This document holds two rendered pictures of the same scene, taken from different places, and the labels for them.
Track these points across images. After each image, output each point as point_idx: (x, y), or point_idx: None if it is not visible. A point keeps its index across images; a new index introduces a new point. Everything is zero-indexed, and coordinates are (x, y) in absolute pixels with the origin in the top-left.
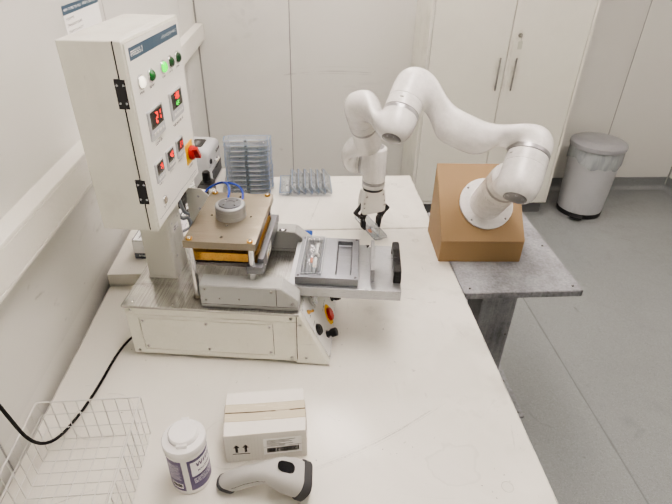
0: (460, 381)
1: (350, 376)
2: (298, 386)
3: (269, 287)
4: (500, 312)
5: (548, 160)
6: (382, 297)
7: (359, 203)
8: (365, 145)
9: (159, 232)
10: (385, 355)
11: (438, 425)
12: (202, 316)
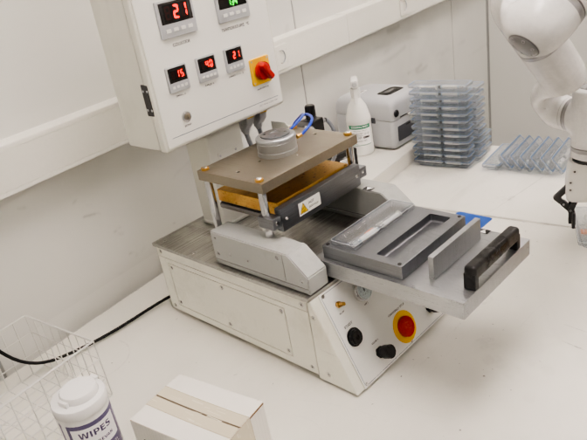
0: None
1: (374, 423)
2: (296, 408)
3: (275, 250)
4: None
5: None
6: (436, 306)
7: (565, 182)
8: (542, 75)
9: (204, 164)
10: (453, 415)
11: None
12: (217, 275)
